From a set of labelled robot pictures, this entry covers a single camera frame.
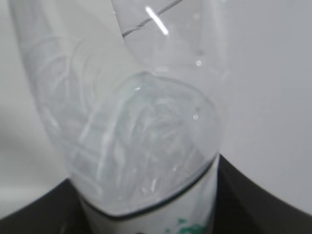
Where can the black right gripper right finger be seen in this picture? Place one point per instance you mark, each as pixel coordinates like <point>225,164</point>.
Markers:
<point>242,207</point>

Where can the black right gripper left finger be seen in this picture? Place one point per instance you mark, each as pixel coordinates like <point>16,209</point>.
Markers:
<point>57,212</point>

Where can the clear water bottle red label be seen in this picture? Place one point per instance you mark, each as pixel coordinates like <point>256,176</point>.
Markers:
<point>128,92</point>

